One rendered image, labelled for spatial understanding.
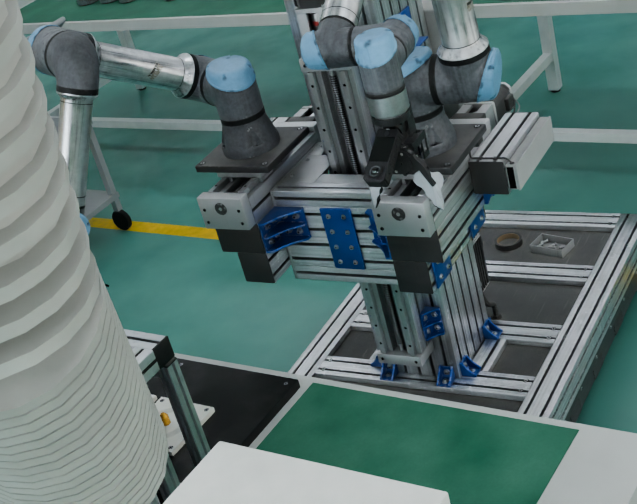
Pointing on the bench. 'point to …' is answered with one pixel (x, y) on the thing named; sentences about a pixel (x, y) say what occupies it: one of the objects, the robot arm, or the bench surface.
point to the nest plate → (178, 424)
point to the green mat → (423, 444)
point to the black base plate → (228, 404)
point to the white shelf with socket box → (289, 482)
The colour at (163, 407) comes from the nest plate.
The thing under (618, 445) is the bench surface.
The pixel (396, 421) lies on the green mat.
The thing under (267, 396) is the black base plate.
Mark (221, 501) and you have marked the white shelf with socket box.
